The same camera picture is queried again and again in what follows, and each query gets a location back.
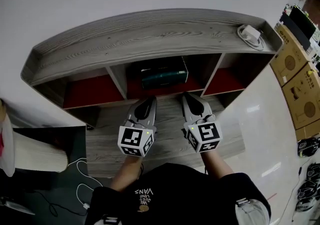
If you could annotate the person's left forearm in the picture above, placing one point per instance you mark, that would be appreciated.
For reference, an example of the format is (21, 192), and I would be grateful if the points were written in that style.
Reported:
(127, 171)

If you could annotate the dark green pack of tissues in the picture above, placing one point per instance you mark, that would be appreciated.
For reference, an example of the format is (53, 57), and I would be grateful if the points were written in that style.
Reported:
(163, 74)

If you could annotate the white and pink object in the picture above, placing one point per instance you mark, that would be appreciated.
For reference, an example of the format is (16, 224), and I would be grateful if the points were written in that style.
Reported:
(6, 144)

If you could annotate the white power adapter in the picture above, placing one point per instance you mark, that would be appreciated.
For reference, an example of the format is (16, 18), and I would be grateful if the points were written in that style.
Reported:
(250, 34)

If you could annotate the brown cardboard box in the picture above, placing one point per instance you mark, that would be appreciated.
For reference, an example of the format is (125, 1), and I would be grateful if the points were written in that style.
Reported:
(305, 99)
(290, 61)

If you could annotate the white ribbed cylinder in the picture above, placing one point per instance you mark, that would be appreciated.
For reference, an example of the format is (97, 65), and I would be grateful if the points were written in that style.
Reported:
(37, 152)

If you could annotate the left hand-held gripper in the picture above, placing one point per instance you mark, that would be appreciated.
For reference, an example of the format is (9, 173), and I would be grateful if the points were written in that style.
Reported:
(133, 137)

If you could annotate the person's grey trousers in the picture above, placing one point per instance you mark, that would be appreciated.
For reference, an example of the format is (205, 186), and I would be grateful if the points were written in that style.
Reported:
(251, 212)

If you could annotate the person's right forearm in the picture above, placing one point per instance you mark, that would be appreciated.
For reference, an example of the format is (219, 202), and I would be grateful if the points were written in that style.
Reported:
(216, 164)

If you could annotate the black flat panel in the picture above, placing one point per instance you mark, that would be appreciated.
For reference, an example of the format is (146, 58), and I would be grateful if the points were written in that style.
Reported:
(300, 25)

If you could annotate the black helmet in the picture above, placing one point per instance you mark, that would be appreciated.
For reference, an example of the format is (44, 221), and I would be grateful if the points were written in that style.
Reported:
(308, 146)
(306, 195)
(314, 172)

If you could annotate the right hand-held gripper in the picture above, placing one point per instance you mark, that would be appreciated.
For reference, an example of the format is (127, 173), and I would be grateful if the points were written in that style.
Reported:
(206, 135)

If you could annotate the grey wooden shelf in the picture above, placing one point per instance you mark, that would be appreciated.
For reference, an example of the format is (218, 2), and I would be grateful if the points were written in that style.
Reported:
(155, 36)

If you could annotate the person's black printed shirt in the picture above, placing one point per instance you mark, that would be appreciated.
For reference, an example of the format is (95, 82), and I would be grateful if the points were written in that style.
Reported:
(180, 194)

